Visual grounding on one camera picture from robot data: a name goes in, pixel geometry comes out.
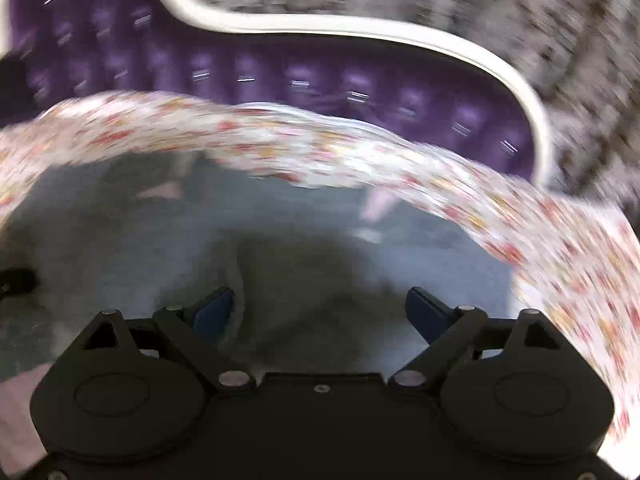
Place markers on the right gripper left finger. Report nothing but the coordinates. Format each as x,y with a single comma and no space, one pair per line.
194,334

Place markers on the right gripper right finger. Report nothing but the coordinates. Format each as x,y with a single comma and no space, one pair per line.
450,334

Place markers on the grey argyle knit sweater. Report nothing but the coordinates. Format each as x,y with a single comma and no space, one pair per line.
319,289

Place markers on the floral bed sheet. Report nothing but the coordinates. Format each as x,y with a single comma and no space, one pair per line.
575,261

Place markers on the grey damask curtain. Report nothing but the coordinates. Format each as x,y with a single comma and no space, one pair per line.
582,57

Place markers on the purple tufted white-framed headboard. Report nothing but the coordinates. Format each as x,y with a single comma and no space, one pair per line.
418,82

